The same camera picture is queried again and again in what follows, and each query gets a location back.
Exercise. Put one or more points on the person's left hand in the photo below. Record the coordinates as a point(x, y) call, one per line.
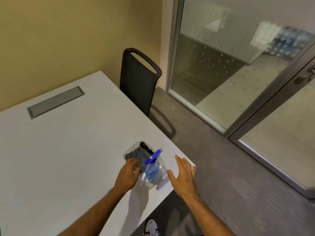
point(128, 176)

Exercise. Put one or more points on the person's left forearm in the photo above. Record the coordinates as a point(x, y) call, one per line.
point(93, 216)

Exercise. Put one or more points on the pack of water bottles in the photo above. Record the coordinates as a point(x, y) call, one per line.
point(288, 42)

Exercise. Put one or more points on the black office chair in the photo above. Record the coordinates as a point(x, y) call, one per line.
point(137, 81)

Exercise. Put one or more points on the fixed glass partition panel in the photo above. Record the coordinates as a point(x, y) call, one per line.
point(221, 83)

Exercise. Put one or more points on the clear plastic container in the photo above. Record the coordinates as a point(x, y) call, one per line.
point(130, 151)

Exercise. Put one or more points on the person's right forearm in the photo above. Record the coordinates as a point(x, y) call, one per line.
point(209, 218)

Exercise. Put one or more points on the person's right hand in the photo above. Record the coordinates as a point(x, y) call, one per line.
point(185, 180)

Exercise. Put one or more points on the glass door with metal frame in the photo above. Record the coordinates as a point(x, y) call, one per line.
point(283, 135)

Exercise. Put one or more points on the grey orange microfibre cloth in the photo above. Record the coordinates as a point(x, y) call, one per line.
point(142, 154)

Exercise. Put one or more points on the white shoe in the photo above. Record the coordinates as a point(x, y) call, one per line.
point(151, 228)

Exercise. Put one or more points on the blue spray bottle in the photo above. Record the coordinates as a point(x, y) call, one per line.
point(152, 169)

